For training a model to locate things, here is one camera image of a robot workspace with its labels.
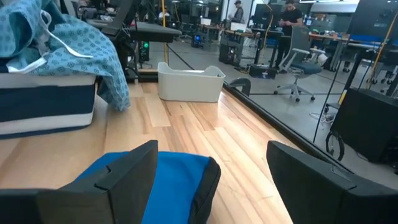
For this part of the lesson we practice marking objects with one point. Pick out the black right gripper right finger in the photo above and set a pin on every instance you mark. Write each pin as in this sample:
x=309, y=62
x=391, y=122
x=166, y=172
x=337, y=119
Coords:
x=314, y=196

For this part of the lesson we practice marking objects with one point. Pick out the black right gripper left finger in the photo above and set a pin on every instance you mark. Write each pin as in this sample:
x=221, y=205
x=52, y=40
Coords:
x=121, y=193

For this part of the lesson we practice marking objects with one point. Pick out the blue first aid pouch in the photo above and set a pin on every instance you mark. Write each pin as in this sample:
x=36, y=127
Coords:
x=177, y=186

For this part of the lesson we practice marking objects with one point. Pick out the light blue patterned gown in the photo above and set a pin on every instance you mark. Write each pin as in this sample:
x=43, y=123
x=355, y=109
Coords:
x=77, y=46

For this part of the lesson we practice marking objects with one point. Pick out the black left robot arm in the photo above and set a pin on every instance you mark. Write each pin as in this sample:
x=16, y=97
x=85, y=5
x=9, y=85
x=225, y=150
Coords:
x=127, y=59

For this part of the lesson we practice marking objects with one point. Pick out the navy fabric storage bin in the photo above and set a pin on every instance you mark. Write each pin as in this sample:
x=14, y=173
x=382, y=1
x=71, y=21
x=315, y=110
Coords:
x=46, y=102

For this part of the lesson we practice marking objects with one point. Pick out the grey plastic bin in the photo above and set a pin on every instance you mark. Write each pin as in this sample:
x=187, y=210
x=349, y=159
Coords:
x=189, y=85

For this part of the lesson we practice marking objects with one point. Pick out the black equipment box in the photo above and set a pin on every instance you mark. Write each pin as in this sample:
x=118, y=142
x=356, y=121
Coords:
x=367, y=124

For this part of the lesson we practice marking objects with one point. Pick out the white office chair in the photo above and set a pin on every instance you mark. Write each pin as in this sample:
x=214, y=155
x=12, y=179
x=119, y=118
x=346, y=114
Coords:
x=306, y=68

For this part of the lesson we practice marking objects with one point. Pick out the dark grey curved foot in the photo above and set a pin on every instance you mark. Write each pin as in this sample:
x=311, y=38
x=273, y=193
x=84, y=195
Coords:
x=241, y=83

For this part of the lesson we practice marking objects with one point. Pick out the dark grey desk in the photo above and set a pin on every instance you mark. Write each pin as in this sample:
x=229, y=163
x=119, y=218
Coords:
x=155, y=32

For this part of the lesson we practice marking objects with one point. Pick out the yellow vertical pole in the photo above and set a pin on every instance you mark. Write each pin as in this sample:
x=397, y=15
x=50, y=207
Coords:
x=163, y=31

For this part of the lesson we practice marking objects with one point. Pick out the person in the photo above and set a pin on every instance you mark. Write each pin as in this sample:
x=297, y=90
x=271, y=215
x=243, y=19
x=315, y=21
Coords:
x=290, y=18
x=238, y=14

